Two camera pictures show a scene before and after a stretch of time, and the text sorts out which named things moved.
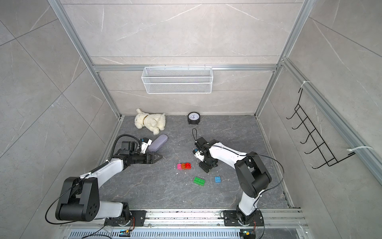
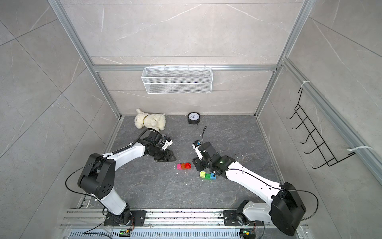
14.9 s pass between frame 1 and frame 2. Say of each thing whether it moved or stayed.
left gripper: moved
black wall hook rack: stayed
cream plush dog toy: stayed
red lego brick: stayed
